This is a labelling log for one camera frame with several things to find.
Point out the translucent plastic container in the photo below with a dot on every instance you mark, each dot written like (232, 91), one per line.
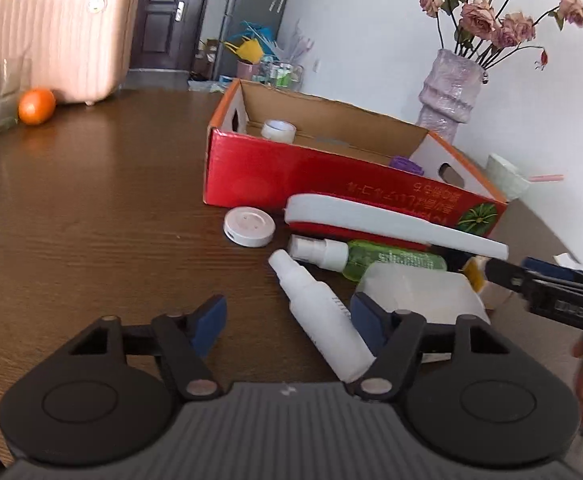
(440, 296)

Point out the orange fruit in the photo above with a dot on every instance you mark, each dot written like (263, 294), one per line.
(36, 106)

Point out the clear tape roll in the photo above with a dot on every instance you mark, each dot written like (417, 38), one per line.
(278, 131)

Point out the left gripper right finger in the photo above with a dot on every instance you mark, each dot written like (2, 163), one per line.
(394, 339)

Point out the pale green bowl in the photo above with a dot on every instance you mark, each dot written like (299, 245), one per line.
(506, 177)

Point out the pink mini suitcase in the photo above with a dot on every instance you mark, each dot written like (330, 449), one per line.
(79, 49)

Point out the pink spoon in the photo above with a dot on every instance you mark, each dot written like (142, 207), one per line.
(547, 178)

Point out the white spray bottle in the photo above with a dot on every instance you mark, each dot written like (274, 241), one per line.
(323, 317)

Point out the dark brown door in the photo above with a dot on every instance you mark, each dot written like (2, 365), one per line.
(166, 34)

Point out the dried pink roses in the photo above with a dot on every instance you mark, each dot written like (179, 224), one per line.
(487, 33)

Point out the yellow blue bags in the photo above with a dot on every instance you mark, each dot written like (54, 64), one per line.
(253, 43)

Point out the clear drinking glass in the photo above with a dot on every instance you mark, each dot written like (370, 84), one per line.
(14, 81)

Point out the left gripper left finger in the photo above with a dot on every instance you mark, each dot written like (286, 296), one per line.
(184, 342)

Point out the white round disc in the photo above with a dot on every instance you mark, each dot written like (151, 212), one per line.
(249, 227)

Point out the grey refrigerator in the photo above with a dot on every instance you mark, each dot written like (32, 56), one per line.
(246, 18)

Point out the green spray bottle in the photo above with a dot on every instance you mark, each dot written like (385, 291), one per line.
(352, 259)

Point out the purple textured vase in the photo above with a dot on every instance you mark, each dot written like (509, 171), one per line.
(449, 94)

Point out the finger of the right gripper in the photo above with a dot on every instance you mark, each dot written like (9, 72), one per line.
(518, 278)
(551, 270)

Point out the red cardboard box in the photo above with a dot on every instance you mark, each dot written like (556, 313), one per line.
(339, 150)

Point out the small wire rack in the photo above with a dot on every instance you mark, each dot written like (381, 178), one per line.
(278, 74)

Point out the purple round lid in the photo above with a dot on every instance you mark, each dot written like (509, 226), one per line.
(406, 164)

